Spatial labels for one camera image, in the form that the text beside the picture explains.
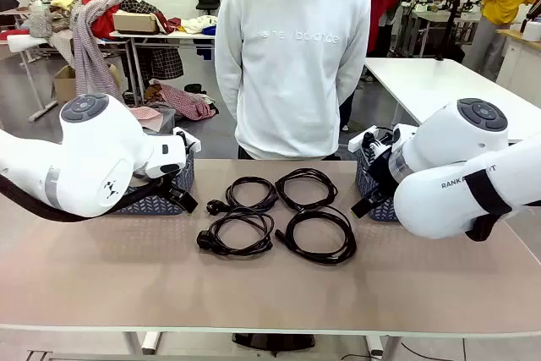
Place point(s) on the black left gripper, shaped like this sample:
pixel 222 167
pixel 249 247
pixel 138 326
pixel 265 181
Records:
pixel 174 185

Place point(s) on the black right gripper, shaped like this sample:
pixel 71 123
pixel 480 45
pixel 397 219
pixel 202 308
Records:
pixel 380 171

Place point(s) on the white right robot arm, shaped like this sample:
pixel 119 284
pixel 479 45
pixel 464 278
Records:
pixel 444 209

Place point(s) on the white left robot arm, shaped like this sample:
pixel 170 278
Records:
pixel 84 158

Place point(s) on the blue-grey perforated plastic basket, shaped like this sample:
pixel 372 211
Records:
pixel 380 211
pixel 148 207

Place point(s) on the pink checkered cloth pile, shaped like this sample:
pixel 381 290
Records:
pixel 186 103

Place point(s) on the black checkered cloth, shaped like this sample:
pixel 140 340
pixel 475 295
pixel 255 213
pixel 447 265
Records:
pixel 167 63

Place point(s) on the white table leg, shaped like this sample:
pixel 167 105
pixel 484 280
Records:
pixel 380 346
pixel 148 342

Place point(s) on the person in white sweater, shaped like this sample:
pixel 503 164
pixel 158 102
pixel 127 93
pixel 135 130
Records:
pixel 291 82

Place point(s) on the black round table base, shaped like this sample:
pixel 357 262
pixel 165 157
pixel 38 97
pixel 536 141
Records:
pixel 274 340

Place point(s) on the white table with clothes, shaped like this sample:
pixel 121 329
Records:
pixel 169 35

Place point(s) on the open cardboard box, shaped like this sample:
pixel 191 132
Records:
pixel 65 82

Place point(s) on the checkered hanging garment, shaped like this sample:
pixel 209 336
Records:
pixel 86 52

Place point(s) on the white cloth pile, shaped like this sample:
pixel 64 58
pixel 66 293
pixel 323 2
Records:
pixel 198 23

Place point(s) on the cardboard box among clothes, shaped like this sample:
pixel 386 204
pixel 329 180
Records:
pixel 135 22

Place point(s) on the black tripod stand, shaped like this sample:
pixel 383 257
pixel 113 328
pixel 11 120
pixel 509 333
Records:
pixel 454 14

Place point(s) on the beige cabinet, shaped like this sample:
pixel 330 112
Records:
pixel 520 61

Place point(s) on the white padded board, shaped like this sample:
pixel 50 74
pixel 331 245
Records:
pixel 25 42

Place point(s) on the grey bag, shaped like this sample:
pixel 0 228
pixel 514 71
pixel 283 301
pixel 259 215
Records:
pixel 40 23

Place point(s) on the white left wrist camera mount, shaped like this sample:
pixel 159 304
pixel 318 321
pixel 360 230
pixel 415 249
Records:
pixel 190 139

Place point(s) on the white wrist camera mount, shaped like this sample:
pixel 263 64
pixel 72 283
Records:
pixel 357 143
pixel 190 139

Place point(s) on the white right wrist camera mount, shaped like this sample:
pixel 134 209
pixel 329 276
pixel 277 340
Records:
pixel 357 143

